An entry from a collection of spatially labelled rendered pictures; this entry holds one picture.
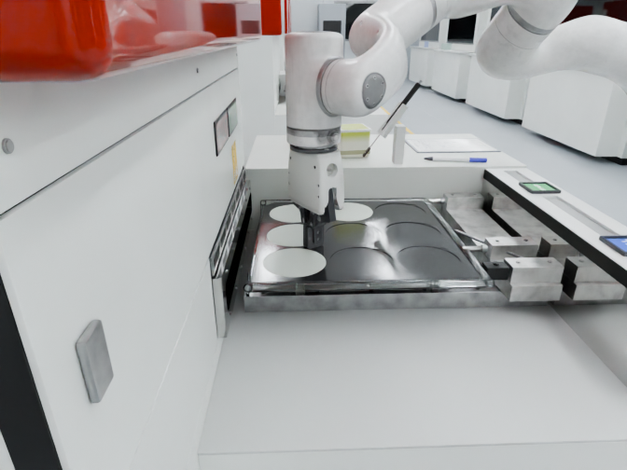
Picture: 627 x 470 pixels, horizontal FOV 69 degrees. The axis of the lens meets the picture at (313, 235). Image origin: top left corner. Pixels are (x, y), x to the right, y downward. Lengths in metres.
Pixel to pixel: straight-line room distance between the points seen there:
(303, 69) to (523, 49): 0.46
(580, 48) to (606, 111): 4.40
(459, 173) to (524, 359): 0.49
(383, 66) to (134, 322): 0.46
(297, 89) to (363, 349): 0.38
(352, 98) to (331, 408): 0.39
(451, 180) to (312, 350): 0.56
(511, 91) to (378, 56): 6.73
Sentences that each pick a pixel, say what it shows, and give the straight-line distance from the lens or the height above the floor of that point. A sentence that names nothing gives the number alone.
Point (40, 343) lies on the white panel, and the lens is 0.24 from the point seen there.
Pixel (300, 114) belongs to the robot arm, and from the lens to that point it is 0.68.
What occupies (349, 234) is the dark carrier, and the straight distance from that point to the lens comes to 0.83.
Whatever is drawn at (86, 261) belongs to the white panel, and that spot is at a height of 1.13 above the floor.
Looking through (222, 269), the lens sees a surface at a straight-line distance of 0.63.
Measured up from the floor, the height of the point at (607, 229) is 0.96.
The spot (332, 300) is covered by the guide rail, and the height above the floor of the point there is 0.84.
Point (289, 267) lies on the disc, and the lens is 0.72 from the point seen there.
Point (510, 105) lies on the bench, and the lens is 7.39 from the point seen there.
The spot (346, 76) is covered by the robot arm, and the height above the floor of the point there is 1.18.
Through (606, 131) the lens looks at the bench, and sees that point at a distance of 5.48.
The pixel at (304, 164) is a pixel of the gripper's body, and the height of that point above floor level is 1.05.
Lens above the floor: 1.24
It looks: 24 degrees down
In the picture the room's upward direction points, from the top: straight up
